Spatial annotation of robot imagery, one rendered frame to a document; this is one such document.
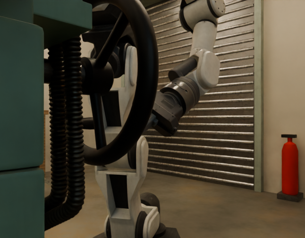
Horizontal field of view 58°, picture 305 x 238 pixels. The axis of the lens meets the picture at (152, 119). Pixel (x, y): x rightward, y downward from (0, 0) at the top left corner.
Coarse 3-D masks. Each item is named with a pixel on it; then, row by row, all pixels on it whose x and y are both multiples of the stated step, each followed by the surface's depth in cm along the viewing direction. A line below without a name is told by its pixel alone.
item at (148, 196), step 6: (144, 198) 134; (150, 198) 138; (156, 198) 142; (144, 204) 131; (150, 204) 131; (156, 204) 136; (162, 228) 139; (168, 228) 144; (174, 228) 144; (102, 234) 137; (156, 234) 132; (162, 234) 135; (168, 234) 137; (174, 234) 137
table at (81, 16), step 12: (36, 0) 26; (48, 0) 27; (60, 0) 28; (72, 0) 29; (36, 12) 26; (48, 12) 27; (60, 12) 28; (72, 12) 29; (84, 12) 30; (36, 24) 29; (48, 24) 29; (60, 24) 29; (72, 24) 29; (84, 24) 30; (48, 36) 33; (60, 36) 33; (72, 36) 33
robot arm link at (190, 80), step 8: (184, 64) 74; (192, 64) 75; (168, 72) 73; (176, 72) 71; (184, 72) 73; (192, 72) 72; (184, 80) 69; (192, 80) 72; (192, 88) 69; (200, 88) 72
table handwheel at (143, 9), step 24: (96, 0) 43; (120, 0) 38; (120, 24) 39; (144, 24) 35; (144, 48) 35; (48, 72) 38; (96, 72) 42; (144, 72) 35; (96, 96) 44; (144, 96) 35; (96, 120) 43; (144, 120) 36; (96, 144) 43; (120, 144) 38
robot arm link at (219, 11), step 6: (186, 0) 86; (192, 0) 84; (210, 0) 80; (216, 0) 81; (222, 0) 84; (180, 6) 89; (210, 6) 80; (216, 6) 80; (222, 6) 83; (216, 12) 81; (222, 12) 82; (180, 18) 87; (186, 30) 89
